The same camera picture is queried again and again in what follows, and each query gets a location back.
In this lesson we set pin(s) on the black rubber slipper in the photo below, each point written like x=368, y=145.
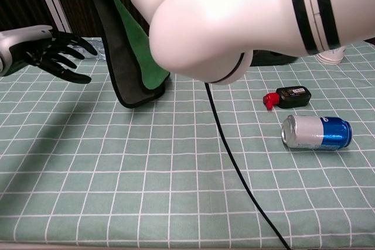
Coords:
x=272, y=58

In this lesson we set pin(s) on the white flower-print paper cups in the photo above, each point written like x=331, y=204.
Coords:
x=332, y=56

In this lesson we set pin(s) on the clear plastic water bottle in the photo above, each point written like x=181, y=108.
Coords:
x=101, y=54

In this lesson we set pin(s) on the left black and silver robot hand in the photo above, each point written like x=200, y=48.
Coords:
x=20, y=48

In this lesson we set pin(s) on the green checked tablecloth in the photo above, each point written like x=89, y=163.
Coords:
x=117, y=179

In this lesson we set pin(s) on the black bottle with red cap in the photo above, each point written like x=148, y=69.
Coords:
x=293, y=96

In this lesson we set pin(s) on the silver and blue drink can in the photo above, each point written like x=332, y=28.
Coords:
x=310, y=131

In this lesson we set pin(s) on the green black cloth bag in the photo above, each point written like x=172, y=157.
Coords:
x=123, y=71

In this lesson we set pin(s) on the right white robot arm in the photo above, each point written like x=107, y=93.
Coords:
x=219, y=27

